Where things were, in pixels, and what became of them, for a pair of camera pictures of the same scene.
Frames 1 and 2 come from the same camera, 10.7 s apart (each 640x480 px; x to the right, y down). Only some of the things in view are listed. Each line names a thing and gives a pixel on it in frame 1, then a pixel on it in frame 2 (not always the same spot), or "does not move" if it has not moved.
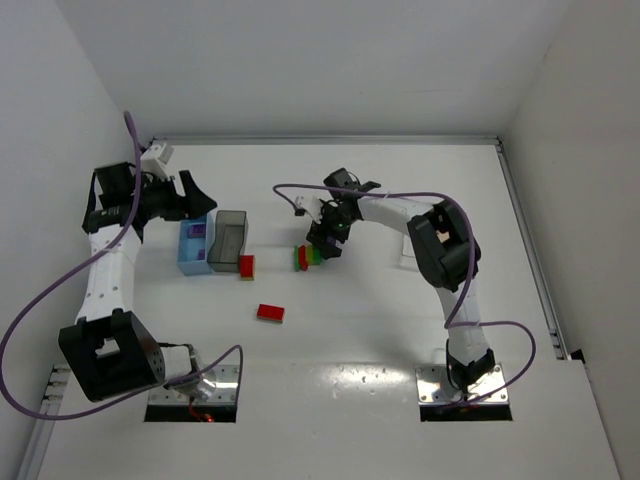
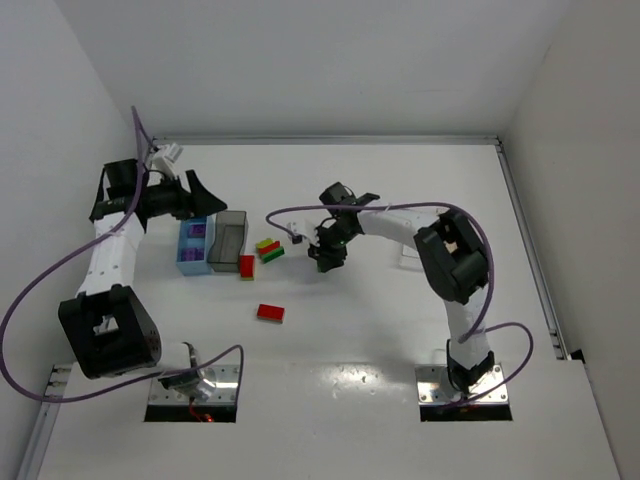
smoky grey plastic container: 229,242 does not move
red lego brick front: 271,313 does not move
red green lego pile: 304,256 -> 269,249
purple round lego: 196,230 does not move
